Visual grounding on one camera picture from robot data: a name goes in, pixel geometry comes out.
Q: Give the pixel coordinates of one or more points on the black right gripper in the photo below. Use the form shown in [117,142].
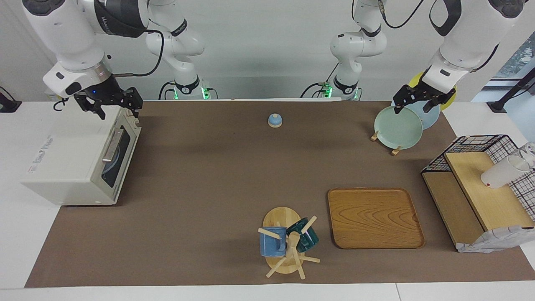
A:
[108,95]

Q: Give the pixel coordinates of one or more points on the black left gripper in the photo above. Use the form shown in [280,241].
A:
[424,93]

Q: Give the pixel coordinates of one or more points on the light blue plate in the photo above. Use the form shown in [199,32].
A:
[113,164]
[430,119]

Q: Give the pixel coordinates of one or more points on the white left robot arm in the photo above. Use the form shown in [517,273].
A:
[472,37]

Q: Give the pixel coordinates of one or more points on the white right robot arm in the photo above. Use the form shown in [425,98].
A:
[67,33]

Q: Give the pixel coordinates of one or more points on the white toaster oven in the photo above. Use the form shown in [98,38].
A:
[62,154]

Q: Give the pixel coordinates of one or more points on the pale green plate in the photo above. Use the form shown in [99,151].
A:
[397,129]

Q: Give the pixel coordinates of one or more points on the yellow plate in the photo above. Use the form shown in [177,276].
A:
[449,102]

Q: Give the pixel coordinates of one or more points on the wooden plate rack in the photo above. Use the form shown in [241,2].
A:
[396,151]

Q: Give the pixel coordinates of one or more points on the black stand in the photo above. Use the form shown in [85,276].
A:
[510,92]

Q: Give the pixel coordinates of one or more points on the brown table mat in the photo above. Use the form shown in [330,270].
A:
[200,175]

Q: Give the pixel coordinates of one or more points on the white cup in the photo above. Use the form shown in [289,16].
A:
[499,173]

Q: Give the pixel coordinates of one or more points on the black device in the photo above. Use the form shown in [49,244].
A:
[8,104]

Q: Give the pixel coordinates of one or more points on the wooden serving tray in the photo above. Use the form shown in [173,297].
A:
[374,217]

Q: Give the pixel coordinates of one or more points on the clear glass cup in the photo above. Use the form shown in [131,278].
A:
[528,152]

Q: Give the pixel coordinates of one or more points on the white cloth strip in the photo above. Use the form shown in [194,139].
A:
[493,242]

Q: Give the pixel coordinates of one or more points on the dark green mug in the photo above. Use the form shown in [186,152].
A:
[309,240]

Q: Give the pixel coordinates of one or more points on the wooden mug tree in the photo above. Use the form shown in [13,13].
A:
[282,217]

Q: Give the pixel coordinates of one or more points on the blue mug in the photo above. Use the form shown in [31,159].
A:
[271,244]

